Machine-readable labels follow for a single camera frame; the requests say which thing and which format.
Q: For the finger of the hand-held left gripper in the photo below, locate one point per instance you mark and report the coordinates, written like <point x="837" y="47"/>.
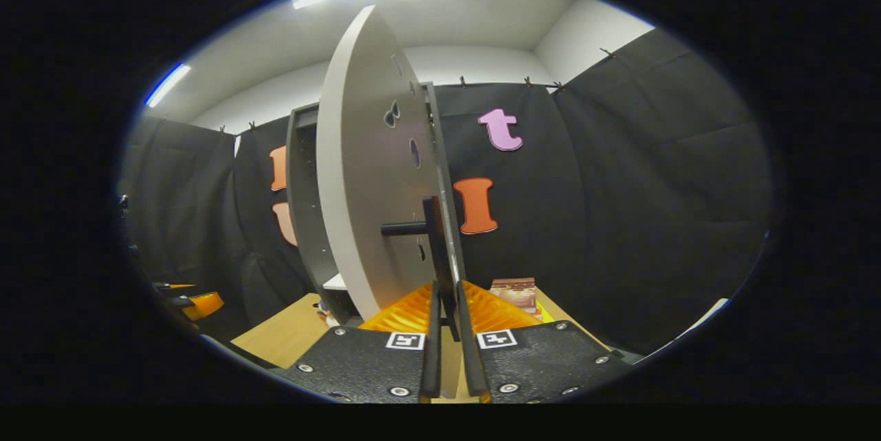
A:
<point x="206" y="305"/>
<point x="175" y="285"/>

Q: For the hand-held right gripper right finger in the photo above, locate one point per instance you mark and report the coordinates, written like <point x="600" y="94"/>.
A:
<point x="473" y="365"/>

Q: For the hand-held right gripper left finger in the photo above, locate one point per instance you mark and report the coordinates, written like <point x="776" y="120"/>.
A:
<point x="431" y="358"/>

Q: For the grey cabinet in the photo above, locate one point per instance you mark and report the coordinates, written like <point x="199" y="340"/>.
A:
<point x="303" y="221"/>

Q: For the beige cabinet door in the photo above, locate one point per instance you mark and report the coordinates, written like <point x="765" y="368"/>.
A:
<point x="365" y="186"/>

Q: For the white cabinet shelf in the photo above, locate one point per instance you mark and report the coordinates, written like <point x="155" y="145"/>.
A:
<point x="337" y="283"/>

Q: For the stack of books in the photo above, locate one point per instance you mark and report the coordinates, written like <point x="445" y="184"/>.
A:
<point x="516" y="293"/>

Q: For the penguin plush toy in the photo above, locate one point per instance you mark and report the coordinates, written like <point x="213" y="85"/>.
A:
<point x="327" y="317"/>

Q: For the ceiling light tube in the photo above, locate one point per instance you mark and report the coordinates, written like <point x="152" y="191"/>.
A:
<point x="167" y="84"/>

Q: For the black backdrop cloth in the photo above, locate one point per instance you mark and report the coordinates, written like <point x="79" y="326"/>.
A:
<point x="654" y="221"/>

